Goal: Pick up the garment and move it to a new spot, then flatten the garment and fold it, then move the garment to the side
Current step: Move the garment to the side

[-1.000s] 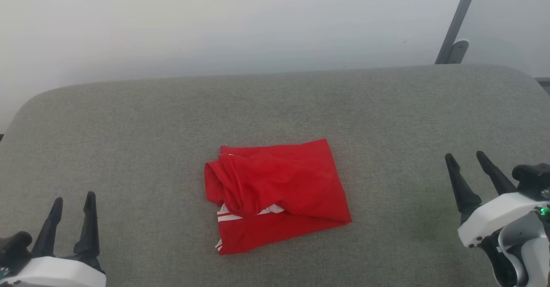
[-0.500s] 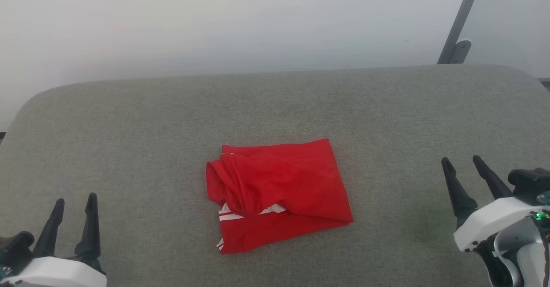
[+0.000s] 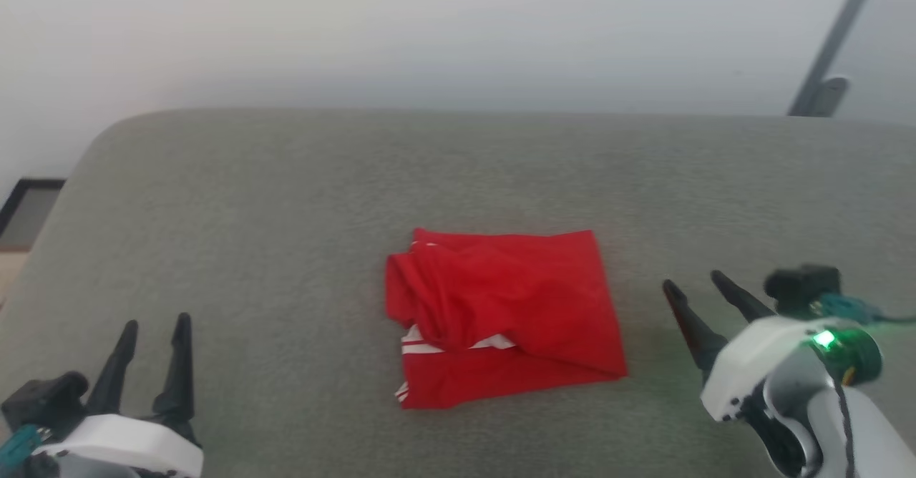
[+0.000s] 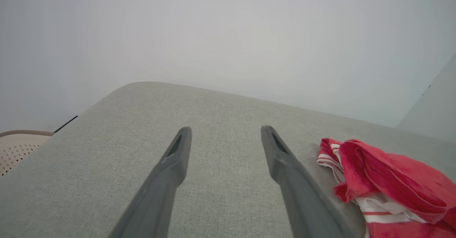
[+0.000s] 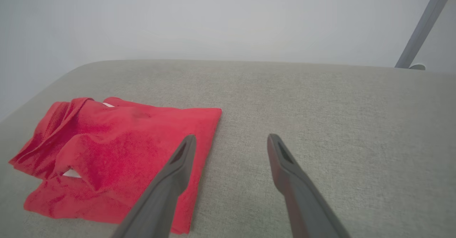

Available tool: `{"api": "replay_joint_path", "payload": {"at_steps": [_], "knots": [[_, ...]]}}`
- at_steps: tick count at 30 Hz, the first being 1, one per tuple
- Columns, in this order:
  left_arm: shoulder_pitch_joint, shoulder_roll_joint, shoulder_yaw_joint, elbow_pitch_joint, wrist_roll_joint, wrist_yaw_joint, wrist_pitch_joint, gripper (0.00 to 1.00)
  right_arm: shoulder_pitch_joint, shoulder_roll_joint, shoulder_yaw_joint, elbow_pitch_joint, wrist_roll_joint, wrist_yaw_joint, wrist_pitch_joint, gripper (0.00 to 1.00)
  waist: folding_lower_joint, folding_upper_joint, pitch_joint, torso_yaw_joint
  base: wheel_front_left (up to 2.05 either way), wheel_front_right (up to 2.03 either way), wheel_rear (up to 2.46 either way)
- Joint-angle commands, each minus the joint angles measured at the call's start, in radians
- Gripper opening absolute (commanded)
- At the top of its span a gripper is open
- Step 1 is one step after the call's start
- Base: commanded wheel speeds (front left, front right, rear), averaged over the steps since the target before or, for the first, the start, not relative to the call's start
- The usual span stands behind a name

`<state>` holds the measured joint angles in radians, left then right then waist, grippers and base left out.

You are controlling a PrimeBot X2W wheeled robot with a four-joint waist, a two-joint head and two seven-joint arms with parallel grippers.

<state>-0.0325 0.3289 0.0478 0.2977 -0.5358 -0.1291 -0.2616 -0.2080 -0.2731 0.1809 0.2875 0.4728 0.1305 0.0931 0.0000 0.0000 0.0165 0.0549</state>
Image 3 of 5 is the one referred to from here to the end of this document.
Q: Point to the grey metal pole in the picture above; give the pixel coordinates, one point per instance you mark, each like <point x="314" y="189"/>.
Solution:
<point x="837" y="34"/>

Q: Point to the teal camera connector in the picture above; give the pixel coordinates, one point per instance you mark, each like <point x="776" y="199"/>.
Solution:
<point x="848" y="310"/>
<point x="18" y="446"/>

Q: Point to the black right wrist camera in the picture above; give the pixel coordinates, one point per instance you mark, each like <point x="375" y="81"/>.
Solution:
<point x="801" y="288"/>

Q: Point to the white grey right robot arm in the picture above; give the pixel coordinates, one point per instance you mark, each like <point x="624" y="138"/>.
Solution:
<point x="866" y="428"/>

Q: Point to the teal left camera connector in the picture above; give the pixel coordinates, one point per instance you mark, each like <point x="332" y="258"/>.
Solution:
<point x="18" y="446"/>

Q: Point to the red basketball jersey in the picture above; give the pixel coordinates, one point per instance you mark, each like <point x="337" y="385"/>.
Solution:
<point x="515" y="299"/>

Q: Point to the teal right camera connector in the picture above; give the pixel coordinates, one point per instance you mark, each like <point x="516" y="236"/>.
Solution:
<point x="848" y="310"/>

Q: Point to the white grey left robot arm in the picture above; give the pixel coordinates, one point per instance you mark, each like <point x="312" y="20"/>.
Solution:
<point x="86" y="468"/>

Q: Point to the black framed grey panel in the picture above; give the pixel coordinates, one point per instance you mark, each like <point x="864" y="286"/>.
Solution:
<point x="28" y="213"/>

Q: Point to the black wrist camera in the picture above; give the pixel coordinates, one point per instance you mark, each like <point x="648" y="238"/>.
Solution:
<point x="43" y="401"/>
<point x="801" y="288"/>

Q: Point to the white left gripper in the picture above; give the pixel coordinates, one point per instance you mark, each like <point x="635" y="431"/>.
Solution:
<point x="122" y="444"/>

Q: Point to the grey fabric sofa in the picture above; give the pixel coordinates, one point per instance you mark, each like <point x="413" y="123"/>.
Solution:
<point x="286" y="249"/>

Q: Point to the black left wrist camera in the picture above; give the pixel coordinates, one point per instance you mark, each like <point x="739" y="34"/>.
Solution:
<point x="43" y="401"/>

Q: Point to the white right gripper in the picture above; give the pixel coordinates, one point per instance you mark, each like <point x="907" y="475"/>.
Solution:
<point x="758" y="356"/>

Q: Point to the grey metal pole bracket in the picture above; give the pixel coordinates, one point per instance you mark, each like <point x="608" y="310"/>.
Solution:
<point x="830" y="97"/>

